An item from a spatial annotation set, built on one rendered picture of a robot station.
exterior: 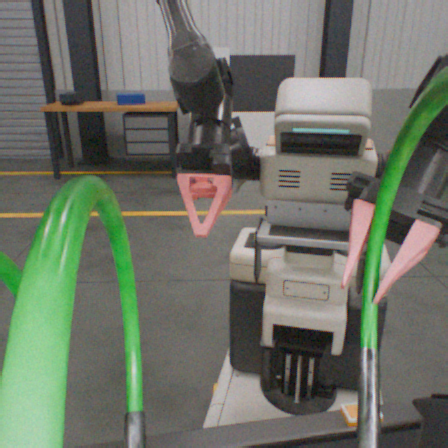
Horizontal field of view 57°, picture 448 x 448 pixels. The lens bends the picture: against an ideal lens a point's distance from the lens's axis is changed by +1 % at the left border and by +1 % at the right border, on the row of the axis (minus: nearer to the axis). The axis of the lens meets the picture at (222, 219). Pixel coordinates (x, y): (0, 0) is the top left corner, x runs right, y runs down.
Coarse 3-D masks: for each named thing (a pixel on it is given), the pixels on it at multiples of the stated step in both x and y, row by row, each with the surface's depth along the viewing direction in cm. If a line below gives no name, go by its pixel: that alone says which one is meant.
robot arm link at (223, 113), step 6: (228, 96) 57; (222, 102) 55; (228, 102) 56; (216, 108) 55; (222, 108) 55; (228, 108) 56; (192, 114) 56; (198, 114) 55; (204, 114) 54; (210, 114) 54; (216, 114) 54; (222, 114) 55; (228, 114) 56; (192, 120) 55; (198, 120) 55; (216, 120) 54; (222, 120) 54; (228, 120) 55; (228, 126) 55
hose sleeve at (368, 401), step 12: (360, 348) 37; (360, 360) 36; (372, 360) 36; (360, 372) 35; (372, 372) 35; (360, 384) 35; (372, 384) 35; (360, 396) 34; (372, 396) 34; (360, 408) 34; (372, 408) 34; (360, 420) 33; (372, 420) 33; (360, 432) 33; (372, 432) 33; (360, 444) 33; (372, 444) 32
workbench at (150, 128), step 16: (64, 96) 491; (80, 96) 529; (128, 96) 514; (144, 96) 520; (48, 112) 495; (64, 112) 551; (128, 112) 519; (144, 112) 520; (160, 112) 520; (176, 112) 556; (48, 128) 501; (64, 128) 559; (128, 128) 504; (144, 128) 504; (160, 128) 505; (176, 128) 564; (128, 144) 510; (144, 144) 511; (160, 144) 511; (176, 144) 572; (176, 160) 580; (176, 176) 531
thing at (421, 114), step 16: (432, 80) 20; (432, 96) 21; (416, 112) 24; (432, 112) 22; (416, 128) 25; (400, 144) 28; (416, 144) 28; (400, 160) 30; (384, 176) 32; (400, 176) 32; (384, 192) 34; (384, 208) 35; (384, 224) 36; (368, 240) 38; (368, 256) 38; (368, 272) 38; (368, 288) 38; (368, 304) 38; (368, 320) 38; (368, 336) 37
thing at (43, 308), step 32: (64, 192) 14; (96, 192) 16; (64, 224) 12; (32, 256) 11; (64, 256) 11; (128, 256) 33; (32, 288) 10; (64, 288) 11; (128, 288) 35; (32, 320) 10; (64, 320) 10; (128, 320) 37; (32, 352) 9; (64, 352) 10; (128, 352) 38; (0, 384) 9; (32, 384) 9; (64, 384) 10; (128, 384) 37; (0, 416) 9; (32, 416) 9; (128, 416) 36
